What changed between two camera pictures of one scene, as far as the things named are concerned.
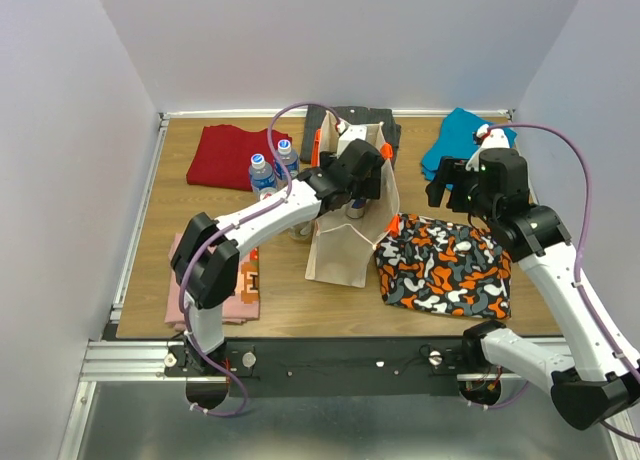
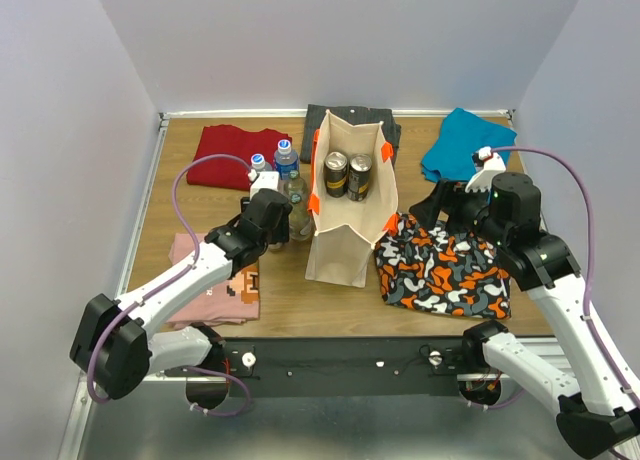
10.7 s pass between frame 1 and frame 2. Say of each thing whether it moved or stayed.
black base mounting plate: stayed
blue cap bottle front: stayed
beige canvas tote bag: stayed
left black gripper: moved
